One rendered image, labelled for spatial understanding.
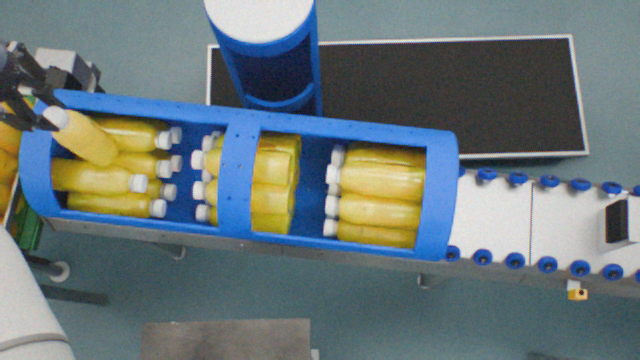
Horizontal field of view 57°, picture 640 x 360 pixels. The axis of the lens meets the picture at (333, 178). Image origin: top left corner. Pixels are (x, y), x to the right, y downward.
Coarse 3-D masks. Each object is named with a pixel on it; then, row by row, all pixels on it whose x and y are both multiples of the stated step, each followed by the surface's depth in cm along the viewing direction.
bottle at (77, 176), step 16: (64, 160) 126; (80, 160) 127; (64, 176) 125; (80, 176) 124; (96, 176) 124; (112, 176) 125; (128, 176) 126; (80, 192) 127; (96, 192) 126; (112, 192) 126; (128, 192) 127
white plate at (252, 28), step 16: (208, 0) 148; (224, 0) 148; (240, 0) 148; (256, 0) 148; (272, 0) 148; (288, 0) 148; (304, 0) 148; (224, 16) 147; (240, 16) 147; (256, 16) 146; (272, 16) 146; (288, 16) 146; (304, 16) 147; (224, 32) 146; (240, 32) 145; (256, 32) 145; (272, 32) 145; (288, 32) 146
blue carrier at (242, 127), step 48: (96, 96) 125; (48, 144) 117; (192, 144) 143; (240, 144) 117; (432, 144) 119; (48, 192) 120; (192, 192) 143; (240, 192) 116; (432, 192) 115; (288, 240) 123; (336, 240) 134; (432, 240) 118
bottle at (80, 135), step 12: (72, 120) 110; (84, 120) 113; (60, 132) 110; (72, 132) 110; (84, 132) 112; (96, 132) 116; (72, 144) 112; (84, 144) 114; (96, 144) 117; (108, 144) 121; (84, 156) 119; (96, 156) 120; (108, 156) 123
